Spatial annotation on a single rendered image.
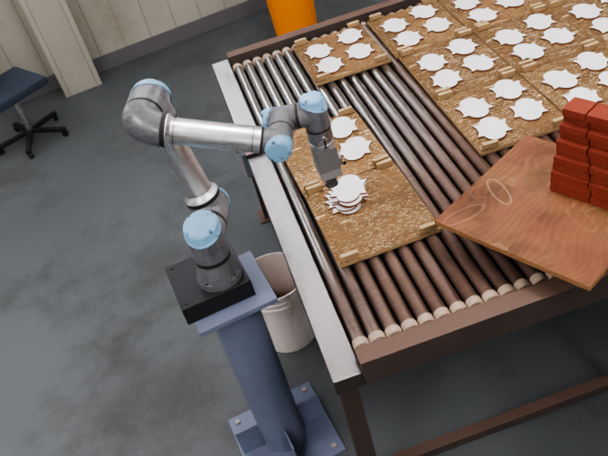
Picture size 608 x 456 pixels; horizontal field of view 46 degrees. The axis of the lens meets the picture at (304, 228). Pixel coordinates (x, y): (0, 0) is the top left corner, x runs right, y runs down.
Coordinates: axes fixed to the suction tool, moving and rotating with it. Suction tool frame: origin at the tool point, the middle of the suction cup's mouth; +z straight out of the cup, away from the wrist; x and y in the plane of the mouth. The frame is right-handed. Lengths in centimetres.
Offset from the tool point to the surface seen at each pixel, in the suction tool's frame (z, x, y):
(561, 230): 10, -53, -44
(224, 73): 18, 12, 139
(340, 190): 15.0, -5.4, 15.3
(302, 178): 18.7, 3.6, 35.0
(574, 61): 16, -114, 46
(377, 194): 19.1, -17.1, 11.7
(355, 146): 17.4, -19.9, 42.0
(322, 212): 19.3, 3.0, 12.8
